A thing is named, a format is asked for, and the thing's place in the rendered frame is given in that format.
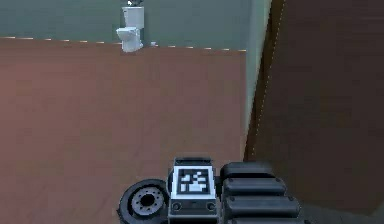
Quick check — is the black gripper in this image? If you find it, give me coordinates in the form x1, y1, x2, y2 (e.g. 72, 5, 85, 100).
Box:
117, 178, 170, 224

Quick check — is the brown room door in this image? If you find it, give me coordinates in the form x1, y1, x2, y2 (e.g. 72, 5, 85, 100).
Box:
243, 0, 384, 214

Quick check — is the white toilet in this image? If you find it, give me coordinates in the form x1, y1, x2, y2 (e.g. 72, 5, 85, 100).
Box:
115, 5, 146, 54

